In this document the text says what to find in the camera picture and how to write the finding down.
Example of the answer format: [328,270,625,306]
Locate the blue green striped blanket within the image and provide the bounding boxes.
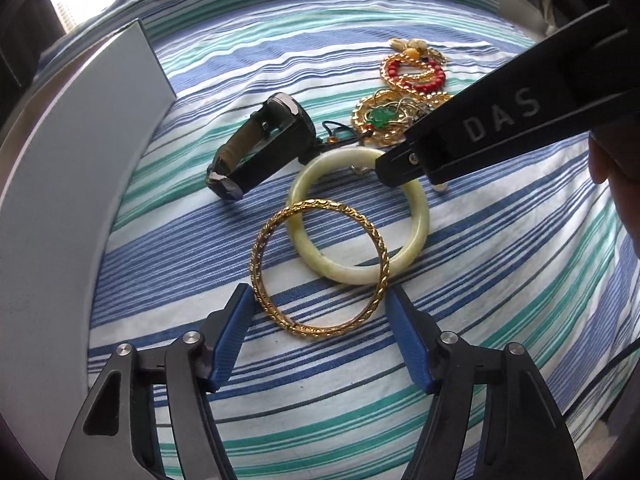
[87,0,640,480]

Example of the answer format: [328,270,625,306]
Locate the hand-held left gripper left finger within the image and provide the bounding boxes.
[55,282,256,480]

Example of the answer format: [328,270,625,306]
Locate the green jade pendant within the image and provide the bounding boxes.
[320,104,403,150]

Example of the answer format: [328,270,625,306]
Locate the thin metal hoops cluster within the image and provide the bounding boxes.
[390,96,436,123]

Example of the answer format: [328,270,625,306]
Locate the gold bangle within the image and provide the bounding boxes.
[251,199,390,341]

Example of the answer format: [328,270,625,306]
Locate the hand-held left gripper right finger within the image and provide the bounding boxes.
[385,287,586,480]

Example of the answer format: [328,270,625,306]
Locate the pale green jade bangle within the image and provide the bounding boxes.
[289,147,431,286]

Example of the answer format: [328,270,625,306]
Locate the gold bead necklace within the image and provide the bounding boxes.
[352,87,453,150]

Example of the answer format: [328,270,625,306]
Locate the black cable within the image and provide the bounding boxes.
[565,337,640,418]

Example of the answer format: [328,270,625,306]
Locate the person's right hand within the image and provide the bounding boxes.
[589,125,640,261]

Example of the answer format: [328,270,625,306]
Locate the black wristwatch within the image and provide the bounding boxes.
[206,92,318,203]

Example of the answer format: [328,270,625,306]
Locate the gold bead earrings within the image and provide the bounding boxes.
[389,36,446,61]

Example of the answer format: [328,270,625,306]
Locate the white cardboard box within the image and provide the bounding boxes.
[0,19,178,461]

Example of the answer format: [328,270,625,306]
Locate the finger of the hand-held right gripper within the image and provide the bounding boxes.
[375,141,432,188]

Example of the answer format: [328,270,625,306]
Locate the red bead bracelet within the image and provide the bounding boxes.
[382,47,447,93]

